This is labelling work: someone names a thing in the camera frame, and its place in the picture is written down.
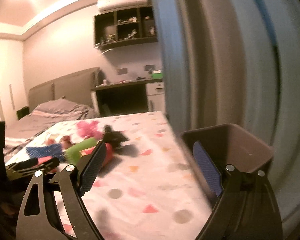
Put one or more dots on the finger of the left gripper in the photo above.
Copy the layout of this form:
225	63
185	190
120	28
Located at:
13	175
27	165

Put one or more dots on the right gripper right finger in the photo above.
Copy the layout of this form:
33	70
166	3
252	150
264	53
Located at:
246	206

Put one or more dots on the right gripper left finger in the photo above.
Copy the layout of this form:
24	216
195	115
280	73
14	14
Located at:
38	216

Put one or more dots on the red paper cup gold rim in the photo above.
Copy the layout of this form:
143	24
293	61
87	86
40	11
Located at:
109	153

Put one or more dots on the brown plastic trash bin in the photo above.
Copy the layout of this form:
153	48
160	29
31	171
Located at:
226	144

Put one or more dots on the red white crumpled wrapper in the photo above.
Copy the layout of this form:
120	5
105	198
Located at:
63	140

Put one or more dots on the grey striped bedding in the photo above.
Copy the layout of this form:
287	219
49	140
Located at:
40	119

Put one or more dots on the brown upholstered headboard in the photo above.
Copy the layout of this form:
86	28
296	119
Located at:
75	87

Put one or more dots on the black crumpled plastic bag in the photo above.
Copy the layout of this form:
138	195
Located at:
113	138

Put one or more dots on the patterned white tablecloth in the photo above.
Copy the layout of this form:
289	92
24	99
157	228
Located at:
148	190

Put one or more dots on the dark top white desk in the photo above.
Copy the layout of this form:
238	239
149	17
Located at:
129	97

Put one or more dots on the blue and beige curtain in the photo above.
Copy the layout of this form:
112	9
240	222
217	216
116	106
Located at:
238	61

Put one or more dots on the green box on desk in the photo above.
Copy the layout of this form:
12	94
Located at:
157	75

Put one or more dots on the dark wall display shelf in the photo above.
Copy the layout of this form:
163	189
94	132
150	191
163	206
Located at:
124	27

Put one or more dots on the white wall air conditioner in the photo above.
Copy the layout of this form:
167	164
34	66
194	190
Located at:
105	5

